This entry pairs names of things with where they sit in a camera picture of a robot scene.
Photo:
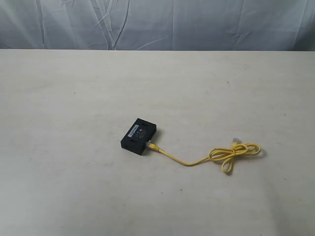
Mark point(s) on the black network switch box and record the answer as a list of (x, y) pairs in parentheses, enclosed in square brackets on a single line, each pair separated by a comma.
[(138, 136)]

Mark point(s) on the white wrinkled backdrop curtain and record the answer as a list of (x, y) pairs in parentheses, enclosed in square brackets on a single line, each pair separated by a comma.
[(205, 25)]

